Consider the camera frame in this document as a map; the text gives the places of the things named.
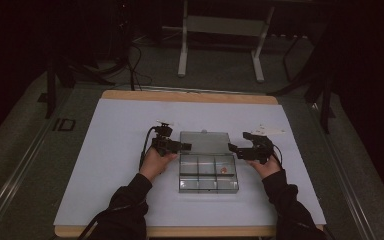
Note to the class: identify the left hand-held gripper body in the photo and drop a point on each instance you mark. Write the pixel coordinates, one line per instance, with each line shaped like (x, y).
(165, 143)

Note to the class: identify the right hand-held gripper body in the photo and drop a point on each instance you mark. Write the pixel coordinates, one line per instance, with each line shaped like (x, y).
(260, 150)

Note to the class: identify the small red trinket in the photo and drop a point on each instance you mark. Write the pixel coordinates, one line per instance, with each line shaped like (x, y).
(224, 170)

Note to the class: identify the clear plastic compartment box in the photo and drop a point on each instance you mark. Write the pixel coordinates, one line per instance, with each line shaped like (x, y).
(208, 180)

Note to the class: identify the person's right hand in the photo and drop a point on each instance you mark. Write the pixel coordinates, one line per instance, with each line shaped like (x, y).
(266, 168)

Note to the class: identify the person's left hand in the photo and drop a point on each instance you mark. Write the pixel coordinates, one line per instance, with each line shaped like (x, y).
(155, 163)

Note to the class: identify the white table mat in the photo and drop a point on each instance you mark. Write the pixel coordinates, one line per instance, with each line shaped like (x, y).
(120, 133)

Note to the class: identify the wooden table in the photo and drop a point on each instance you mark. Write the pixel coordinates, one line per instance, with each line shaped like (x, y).
(186, 96)

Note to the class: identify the black stand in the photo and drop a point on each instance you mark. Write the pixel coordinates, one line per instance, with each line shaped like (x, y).
(325, 100)
(51, 86)

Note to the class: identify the white metal stand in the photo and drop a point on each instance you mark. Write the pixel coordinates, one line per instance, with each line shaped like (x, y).
(223, 26)

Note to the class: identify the black floor bracket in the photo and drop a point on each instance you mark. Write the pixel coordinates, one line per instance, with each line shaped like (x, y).
(64, 124)

